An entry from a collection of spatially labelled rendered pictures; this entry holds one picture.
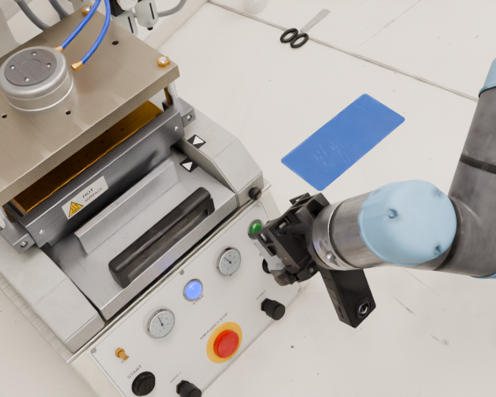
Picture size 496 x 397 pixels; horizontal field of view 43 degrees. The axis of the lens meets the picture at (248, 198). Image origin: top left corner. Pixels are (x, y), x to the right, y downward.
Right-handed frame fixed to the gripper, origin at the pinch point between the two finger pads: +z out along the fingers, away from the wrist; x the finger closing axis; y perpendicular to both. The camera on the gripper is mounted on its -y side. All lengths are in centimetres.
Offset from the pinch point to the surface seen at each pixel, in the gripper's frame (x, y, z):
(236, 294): 7.0, 0.5, 2.0
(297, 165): -20.5, 6.8, 16.7
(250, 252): 2.2, 3.9, 0.1
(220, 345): 13.0, -3.3, 3.1
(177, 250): 11.3, 11.4, -5.5
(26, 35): -6, 60, 48
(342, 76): -42.5, 13.4, 21.3
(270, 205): -3.8, 7.2, -1.5
